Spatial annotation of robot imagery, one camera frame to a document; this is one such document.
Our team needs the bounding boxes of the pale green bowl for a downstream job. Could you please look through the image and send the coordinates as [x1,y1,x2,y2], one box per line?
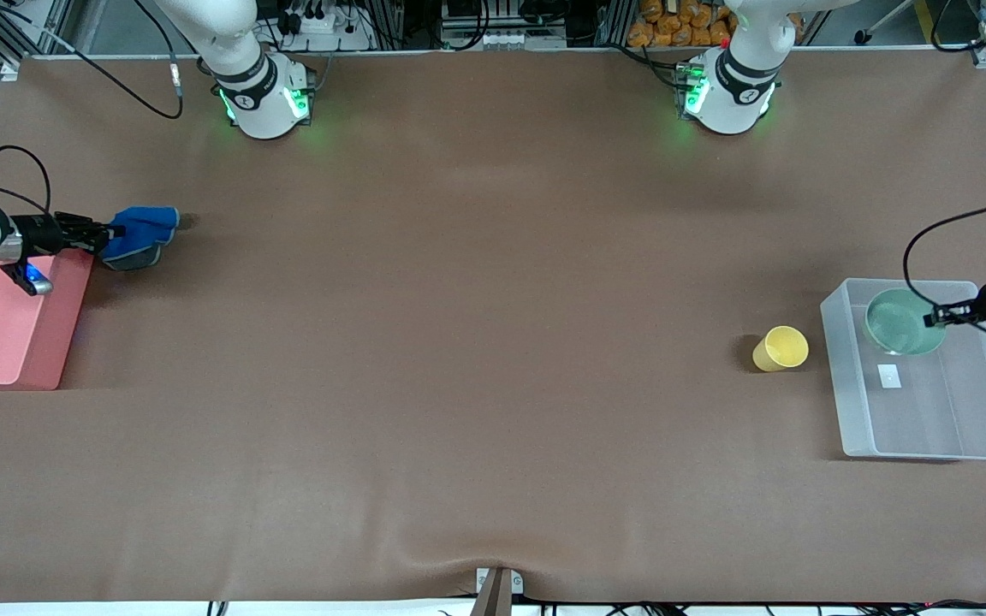
[865,287,947,356]

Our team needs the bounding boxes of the blue and grey cloth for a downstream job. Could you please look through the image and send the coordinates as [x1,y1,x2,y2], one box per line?
[99,205,180,272]

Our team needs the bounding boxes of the yellow cup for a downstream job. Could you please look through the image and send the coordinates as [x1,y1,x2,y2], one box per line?
[752,325,810,373]

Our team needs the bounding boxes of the clear plastic bin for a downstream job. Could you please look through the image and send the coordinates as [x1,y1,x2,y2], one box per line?
[820,277,986,463]

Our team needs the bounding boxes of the white trolley leg with castor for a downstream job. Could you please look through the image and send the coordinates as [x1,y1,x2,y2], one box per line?
[852,0,918,45]

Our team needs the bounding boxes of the white power strip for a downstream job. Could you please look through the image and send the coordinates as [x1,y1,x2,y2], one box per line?
[275,0,374,52]

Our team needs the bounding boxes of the orange snack bags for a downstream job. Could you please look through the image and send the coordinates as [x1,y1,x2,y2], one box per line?
[627,0,738,49]

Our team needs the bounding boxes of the white terminal block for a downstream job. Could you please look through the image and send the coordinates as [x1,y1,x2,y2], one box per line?
[478,29,547,50]

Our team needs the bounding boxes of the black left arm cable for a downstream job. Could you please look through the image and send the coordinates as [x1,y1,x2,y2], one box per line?
[902,193,986,336]

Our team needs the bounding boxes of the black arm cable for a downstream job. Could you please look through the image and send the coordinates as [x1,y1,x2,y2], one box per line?
[0,0,184,219]
[902,193,986,336]

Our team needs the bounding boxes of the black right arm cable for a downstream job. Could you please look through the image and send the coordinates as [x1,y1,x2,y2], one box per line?
[0,0,184,219]

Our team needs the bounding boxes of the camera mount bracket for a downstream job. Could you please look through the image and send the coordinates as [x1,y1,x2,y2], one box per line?
[472,566,526,616]

